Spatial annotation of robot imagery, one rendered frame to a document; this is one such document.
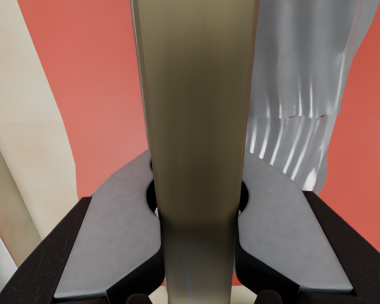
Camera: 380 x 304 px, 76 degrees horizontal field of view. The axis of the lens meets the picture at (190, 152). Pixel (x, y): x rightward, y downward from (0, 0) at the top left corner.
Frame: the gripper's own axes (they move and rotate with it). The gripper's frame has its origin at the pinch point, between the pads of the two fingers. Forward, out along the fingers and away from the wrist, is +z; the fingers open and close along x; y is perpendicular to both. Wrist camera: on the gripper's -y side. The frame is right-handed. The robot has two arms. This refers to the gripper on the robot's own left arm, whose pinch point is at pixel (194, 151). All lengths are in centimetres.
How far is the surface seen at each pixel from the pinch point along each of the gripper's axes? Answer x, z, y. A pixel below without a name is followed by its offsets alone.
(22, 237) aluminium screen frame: -14.9, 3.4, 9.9
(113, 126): -5.8, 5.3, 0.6
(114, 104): -5.5, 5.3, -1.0
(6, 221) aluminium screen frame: -14.9, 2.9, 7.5
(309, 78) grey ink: 7.6, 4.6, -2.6
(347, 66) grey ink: 10.1, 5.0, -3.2
